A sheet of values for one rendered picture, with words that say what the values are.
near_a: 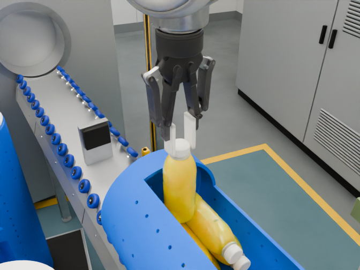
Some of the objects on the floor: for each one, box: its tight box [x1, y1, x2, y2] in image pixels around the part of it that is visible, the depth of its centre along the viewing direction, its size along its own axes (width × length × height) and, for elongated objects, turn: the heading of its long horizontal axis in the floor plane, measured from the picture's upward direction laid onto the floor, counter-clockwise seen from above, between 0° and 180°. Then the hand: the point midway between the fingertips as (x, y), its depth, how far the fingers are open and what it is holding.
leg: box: [43, 151, 71, 222], centre depth 204 cm, size 6×6×63 cm
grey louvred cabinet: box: [235, 0, 360, 198], centre depth 244 cm, size 54×215×145 cm, turn 22°
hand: (180, 135), depth 65 cm, fingers closed on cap, 4 cm apart
